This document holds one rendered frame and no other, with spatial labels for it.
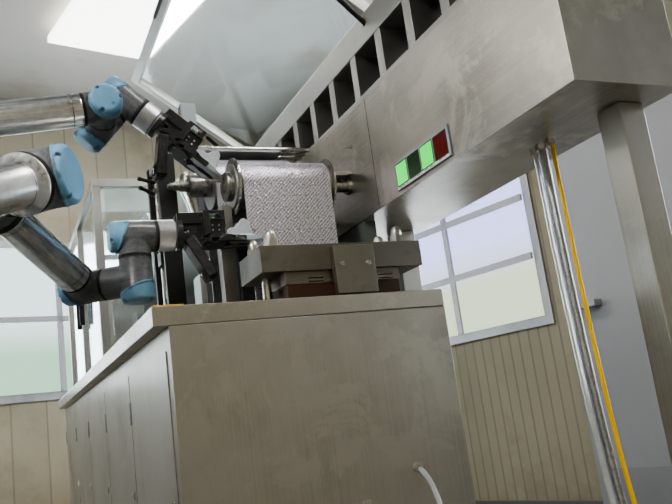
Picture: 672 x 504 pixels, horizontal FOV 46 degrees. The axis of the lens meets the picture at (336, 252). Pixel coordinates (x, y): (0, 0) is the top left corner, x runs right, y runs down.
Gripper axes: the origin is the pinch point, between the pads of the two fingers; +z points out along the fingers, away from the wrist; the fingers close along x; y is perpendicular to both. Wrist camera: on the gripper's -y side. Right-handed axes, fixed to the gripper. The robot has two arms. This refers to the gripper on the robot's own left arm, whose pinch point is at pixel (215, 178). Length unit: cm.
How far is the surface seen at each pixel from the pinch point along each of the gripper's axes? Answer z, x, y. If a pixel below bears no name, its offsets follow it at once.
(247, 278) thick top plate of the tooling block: 19.2, -15.7, -22.2
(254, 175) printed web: 7.1, -6.7, 4.2
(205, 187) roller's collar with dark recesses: -0.7, 21.6, 5.7
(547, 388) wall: 206, 162, 91
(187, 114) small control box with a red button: -19, 51, 35
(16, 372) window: -25, 351, -32
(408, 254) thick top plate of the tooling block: 46, -27, 2
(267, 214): 15.3, -6.8, -2.3
